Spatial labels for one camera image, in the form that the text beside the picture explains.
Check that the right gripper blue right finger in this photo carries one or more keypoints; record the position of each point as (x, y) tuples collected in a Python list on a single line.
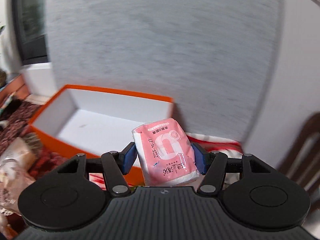
[(201, 158)]

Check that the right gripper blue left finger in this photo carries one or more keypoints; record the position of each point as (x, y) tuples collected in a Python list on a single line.
[(127, 158)]

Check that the pink tissue pack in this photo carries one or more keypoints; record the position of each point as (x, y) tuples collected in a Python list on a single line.
[(165, 153)]

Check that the orange storage box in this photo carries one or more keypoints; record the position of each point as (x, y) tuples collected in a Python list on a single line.
[(95, 120)]

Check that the dark wooden chair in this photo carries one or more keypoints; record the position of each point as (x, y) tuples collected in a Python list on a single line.
[(301, 163)]

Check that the patterned red table cloth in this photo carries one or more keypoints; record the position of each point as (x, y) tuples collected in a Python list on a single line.
[(18, 115)]

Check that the dark framed window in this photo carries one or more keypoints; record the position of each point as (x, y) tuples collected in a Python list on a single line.
[(28, 16)]

